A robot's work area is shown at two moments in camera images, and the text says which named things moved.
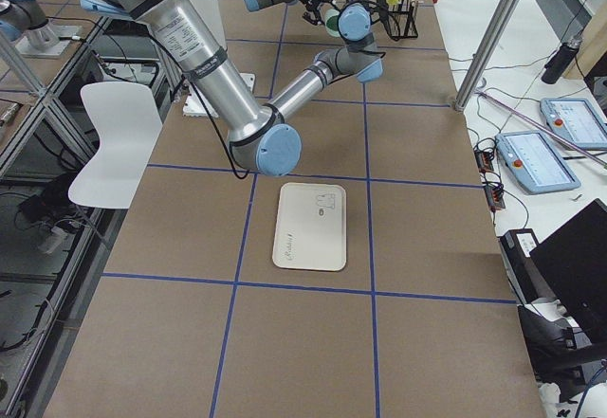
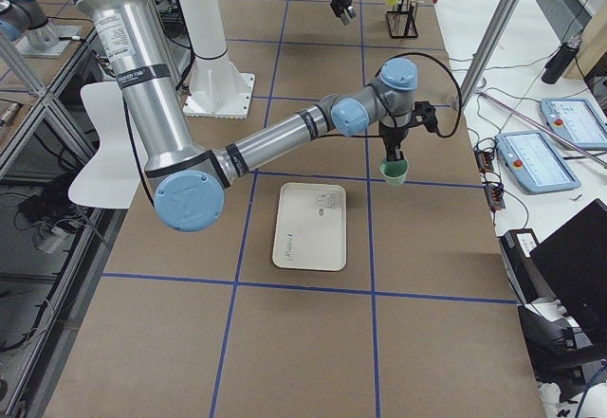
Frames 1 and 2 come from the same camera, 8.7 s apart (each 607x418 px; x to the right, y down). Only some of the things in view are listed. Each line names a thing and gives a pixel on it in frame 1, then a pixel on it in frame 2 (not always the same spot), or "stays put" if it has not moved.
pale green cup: [331, 22] to [394, 172]
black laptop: [573, 263] stays put
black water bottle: [559, 63] stays put
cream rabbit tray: [310, 227] stays put
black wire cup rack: [403, 18] stays put
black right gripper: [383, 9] to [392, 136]
